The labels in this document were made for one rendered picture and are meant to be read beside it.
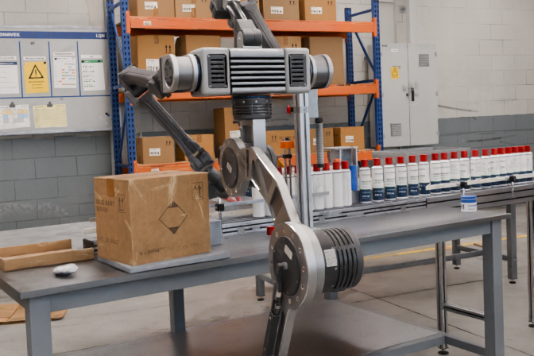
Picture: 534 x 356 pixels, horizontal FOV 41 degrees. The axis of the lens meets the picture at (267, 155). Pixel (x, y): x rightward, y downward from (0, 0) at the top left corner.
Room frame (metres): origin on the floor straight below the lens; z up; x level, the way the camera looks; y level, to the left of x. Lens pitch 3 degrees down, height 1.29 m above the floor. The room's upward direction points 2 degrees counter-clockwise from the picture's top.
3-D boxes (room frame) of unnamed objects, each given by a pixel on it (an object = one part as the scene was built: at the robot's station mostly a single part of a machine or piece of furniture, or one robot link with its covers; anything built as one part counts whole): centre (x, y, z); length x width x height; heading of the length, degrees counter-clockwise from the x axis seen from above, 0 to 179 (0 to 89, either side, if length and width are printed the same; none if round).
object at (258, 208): (2.96, 0.04, 0.98); 0.05 x 0.05 x 0.20
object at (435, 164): (3.51, -0.83, 0.98); 0.05 x 0.05 x 0.20
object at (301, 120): (2.91, -0.15, 1.16); 0.04 x 0.04 x 0.67; 32
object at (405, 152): (5.16, -1.11, 0.91); 0.60 x 0.40 x 0.22; 119
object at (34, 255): (2.48, 0.81, 0.85); 0.30 x 0.26 x 0.04; 122
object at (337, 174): (3.18, -0.31, 0.98); 0.05 x 0.05 x 0.20
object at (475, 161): (3.67, -1.07, 0.98); 0.05 x 0.05 x 0.20
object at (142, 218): (2.38, 0.39, 0.99); 0.30 x 0.24 x 0.27; 130
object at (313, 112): (3.00, -0.17, 1.38); 0.17 x 0.10 x 0.19; 177
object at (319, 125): (3.01, -0.23, 1.18); 0.04 x 0.04 x 0.21
